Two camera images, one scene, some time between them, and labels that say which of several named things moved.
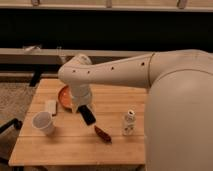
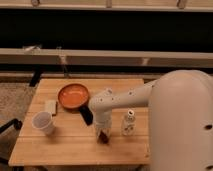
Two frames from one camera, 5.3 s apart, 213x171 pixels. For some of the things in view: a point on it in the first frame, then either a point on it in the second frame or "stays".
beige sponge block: [51, 106] stays
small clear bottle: [129, 126] stays
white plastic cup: [43, 121] stays
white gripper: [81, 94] to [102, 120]
